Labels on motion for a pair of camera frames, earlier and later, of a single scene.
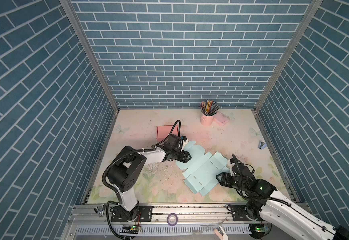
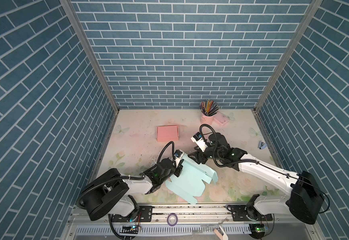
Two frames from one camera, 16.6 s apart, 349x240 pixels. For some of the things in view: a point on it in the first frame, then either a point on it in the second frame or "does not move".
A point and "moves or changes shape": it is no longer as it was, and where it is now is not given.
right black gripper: [224, 179] -> [197, 154]
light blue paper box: [202, 169] moves or changes shape
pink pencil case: [221, 118] does not move
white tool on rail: [220, 231] does not move
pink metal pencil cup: [206, 120] does not move
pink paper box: [163, 131] does not move
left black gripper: [184, 156] -> [179, 169]
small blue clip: [261, 145] does not move
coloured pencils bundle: [209, 107] does not move
